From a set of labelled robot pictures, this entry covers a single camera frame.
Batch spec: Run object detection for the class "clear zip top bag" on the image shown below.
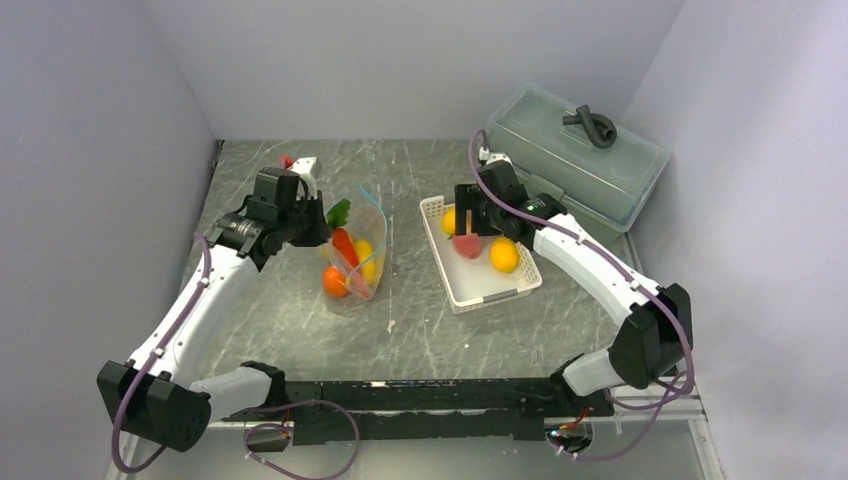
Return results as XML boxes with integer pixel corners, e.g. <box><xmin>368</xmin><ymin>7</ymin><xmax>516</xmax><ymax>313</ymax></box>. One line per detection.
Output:
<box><xmin>320</xmin><ymin>184</ymin><xmax>388</xmax><ymax>304</ymax></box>

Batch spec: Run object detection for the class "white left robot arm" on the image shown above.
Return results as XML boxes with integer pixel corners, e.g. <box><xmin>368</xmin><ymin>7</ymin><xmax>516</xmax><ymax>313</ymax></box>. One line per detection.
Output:
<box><xmin>97</xmin><ymin>157</ymin><xmax>330</xmax><ymax>461</ymax></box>

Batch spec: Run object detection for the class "yellow toy fruit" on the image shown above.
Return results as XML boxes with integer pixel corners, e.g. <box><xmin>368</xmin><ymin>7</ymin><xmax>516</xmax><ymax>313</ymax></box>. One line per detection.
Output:
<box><xmin>489</xmin><ymin>237</ymin><xmax>520</xmax><ymax>274</ymax></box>

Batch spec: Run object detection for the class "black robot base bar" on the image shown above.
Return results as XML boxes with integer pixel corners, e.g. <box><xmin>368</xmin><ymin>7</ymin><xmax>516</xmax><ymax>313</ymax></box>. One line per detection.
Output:
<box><xmin>227</xmin><ymin>373</ymin><xmax>614</xmax><ymax>446</ymax></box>

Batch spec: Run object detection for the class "green storage box clear lid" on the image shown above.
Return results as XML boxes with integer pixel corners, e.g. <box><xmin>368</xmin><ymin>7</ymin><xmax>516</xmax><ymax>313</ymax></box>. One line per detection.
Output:
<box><xmin>486</xmin><ymin>86</ymin><xmax>671</xmax><ymax>242</ymax></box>

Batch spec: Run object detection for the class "orange toy tangerine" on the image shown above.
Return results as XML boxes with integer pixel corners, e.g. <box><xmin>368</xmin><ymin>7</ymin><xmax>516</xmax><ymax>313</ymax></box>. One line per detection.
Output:
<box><xmin>322</xmin><ymin>265</ymin><xmax>349</xmax><ymax>298</ymax></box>

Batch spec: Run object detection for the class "pink toy peach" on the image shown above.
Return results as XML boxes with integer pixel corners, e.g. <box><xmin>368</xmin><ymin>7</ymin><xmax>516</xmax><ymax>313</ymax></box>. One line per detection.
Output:
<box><xmin>451</xmin><ymin>233</ymin><xmax>483</xmax><ymax>259</ymax></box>

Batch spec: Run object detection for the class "white perforated plastic basket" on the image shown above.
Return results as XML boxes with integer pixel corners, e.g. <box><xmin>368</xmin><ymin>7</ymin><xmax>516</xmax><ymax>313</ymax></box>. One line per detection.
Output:
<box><xmin>419</xmin><ymin>195</ymin><xmax>543</xmax><ymax>314</ymax></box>

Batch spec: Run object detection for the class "orange toy carrot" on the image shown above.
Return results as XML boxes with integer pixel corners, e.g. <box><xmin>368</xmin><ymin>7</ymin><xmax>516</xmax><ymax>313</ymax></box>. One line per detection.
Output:
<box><xmin>326</xmin><ymin>198</ymin><xmax>372</xmax><ymax>298</ymax></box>

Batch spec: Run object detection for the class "yellow toy mango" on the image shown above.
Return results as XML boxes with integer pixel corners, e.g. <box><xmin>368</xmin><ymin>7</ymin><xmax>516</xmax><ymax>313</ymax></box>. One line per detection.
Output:
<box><xmin>354</xmin><ymin>239</ymin><xmax>376</xmax><ymax>285</ymax></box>

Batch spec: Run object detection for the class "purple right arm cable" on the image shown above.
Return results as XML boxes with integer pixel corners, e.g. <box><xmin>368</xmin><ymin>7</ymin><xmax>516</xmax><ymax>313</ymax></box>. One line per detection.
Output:
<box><xmin>468</xmin><ymin>128</ymin><xmax>697</xmax><ymax>463</ymax></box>

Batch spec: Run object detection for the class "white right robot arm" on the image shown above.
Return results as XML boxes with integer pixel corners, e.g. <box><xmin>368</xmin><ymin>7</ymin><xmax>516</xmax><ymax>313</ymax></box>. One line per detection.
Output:
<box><xmin>455</xmin><ymin>159</ymin><xmax>694</xmax><ymax>415</ymax></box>

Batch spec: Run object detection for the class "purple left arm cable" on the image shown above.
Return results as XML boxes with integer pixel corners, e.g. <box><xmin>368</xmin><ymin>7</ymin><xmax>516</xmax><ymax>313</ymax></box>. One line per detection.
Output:
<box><xmin>110</xmin><ymin>231</ymin><xmax>213</xmax><ymax>476</ymax></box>

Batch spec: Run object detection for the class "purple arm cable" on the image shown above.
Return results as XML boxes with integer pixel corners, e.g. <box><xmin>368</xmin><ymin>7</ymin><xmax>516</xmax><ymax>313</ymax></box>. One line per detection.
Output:
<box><xmin>110</xmin><ymin>231</ymin><xmax>213</xmax><ymax>476</ymax></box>
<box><xmin>468</xmin><ymin>128</ymin><xmax>697</xmax><ymax>463</ymax></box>

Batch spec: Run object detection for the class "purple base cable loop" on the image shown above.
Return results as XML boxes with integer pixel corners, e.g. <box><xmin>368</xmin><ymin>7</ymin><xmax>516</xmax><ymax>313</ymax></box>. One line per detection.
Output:
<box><xmin>242</xmin><ymin>402</ymin><xmax>360</xmax><ymax>480</ymax></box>

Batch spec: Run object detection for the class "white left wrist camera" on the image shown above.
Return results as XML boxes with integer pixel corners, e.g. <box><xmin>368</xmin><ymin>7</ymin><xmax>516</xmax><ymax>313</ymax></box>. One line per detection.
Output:
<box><xmin>279</xmin><ymin>155</ymin><xmax>322</xmax><ymax>197</ymax></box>

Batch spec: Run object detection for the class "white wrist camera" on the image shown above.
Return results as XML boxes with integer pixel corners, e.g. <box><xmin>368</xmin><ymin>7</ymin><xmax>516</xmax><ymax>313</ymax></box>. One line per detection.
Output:
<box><xmin>478</xmin><ymin>148</ymin><xmax>512</xmax><ymax>168</ymax></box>
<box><xmin>279</xmin><ymin>155</ymin><xmax>322</xmax><ymax>197</ymax></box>

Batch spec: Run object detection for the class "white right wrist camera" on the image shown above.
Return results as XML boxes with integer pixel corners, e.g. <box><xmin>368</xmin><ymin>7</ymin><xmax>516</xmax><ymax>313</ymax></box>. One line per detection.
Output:
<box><xmin>478</xmin><ymin>148</ymin><xmax>512</xmax><ymax>168</ymax></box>

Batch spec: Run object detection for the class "dark coiled hose piece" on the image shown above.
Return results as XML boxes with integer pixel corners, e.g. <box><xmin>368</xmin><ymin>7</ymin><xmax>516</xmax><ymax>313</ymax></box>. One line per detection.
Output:
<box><xmin>562</xmin><ymin>104</ymin><xmax>619</xmax><ymax>150</ymax></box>

